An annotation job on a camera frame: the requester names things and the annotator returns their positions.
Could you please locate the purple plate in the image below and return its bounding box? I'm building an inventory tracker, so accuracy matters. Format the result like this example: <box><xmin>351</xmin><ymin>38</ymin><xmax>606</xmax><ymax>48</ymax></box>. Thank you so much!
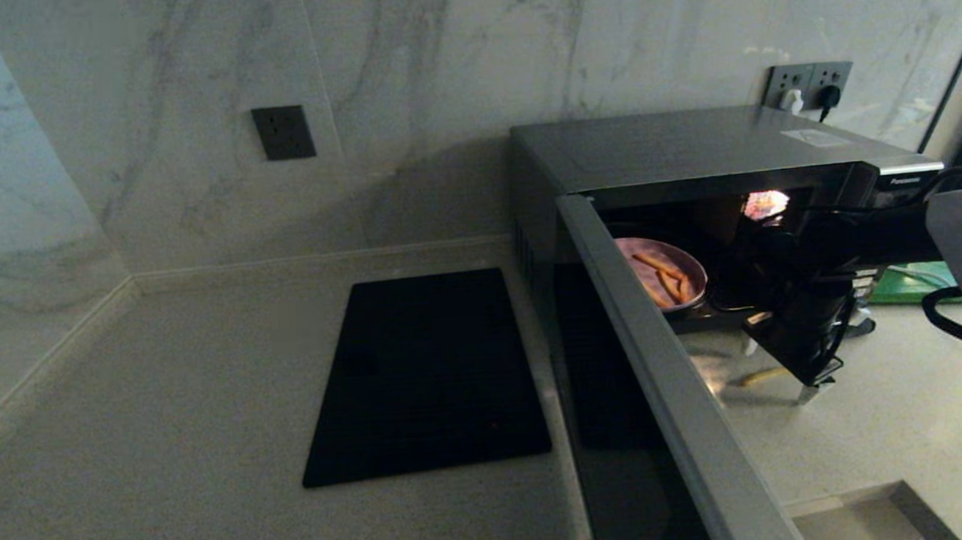
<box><xmin>613</xmin><ymin>233</ymin><xmax>711</xmax><ymax>317</ymax></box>

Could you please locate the dark glass microwave door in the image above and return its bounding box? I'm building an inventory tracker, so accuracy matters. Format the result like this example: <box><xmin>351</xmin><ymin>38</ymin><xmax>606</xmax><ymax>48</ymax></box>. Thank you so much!
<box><xmin>542</xmin><ymin>181</ymin><xmax>809</xmax><ymax>540</ymax></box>

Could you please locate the silver microwave oven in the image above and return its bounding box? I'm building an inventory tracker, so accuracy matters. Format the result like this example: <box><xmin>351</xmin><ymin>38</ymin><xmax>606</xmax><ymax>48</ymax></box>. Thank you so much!
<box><xmin>507</xmin><ymin>94</ymin><xmax>955</xmax><ymax>367</ymax></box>

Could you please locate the green cutting board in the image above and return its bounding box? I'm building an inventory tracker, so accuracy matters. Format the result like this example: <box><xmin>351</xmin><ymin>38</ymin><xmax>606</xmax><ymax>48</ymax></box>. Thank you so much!
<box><xmin>869</xmin><ymin>261</ymin><xmax>962</xmax><ymax>308</ymax></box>

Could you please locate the white sticker label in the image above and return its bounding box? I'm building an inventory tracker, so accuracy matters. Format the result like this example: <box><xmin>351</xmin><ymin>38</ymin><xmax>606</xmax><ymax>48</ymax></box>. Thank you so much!
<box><xmin>779</xmin><ymin>125</ymin><xmax>854</xmax><ymax>151</ymax></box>

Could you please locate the black power plug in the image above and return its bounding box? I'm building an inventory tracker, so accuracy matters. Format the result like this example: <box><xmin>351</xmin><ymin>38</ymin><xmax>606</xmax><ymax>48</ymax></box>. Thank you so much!
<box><xmin>814</xmin><ymin>84</ymin><xmax>845</xmax><ymax>123</ymax></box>

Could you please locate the black glass induction cooktop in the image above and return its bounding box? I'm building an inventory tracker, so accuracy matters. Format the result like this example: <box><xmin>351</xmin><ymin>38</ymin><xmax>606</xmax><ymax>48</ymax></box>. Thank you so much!
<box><xmin>289</xmin><ymin>265</ymin><xmax>554</xmax><ymax>490</ymax></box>

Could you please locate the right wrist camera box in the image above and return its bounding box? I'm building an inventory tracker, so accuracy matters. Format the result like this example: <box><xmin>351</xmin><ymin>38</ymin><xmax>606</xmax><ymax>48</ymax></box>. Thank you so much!
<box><xmin>729</xmin><ymin>212</ymin><xmax>822</xmax><ymax>305</ymax></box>

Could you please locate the white power cable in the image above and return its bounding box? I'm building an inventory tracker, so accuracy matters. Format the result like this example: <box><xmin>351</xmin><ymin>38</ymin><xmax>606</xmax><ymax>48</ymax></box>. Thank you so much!
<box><xmin>899</xmin><ymin>263</ymin><xmax>954</xmax><ymax>291</ymax></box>

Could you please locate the grey double wall socket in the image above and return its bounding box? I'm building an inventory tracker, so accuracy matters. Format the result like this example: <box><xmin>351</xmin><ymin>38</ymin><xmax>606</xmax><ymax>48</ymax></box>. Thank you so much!
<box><xmin>761</xmin><ymin>60</ymin><xmax>856</xmax><ymax>113</ymax></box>

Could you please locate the dark single wall socket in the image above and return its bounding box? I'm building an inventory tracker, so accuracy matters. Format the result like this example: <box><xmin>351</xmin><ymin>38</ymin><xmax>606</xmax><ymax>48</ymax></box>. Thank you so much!
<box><xmin>251</xmin><ymin>104</ymin><xmax>317</xmax><ymax>163</ymax></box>

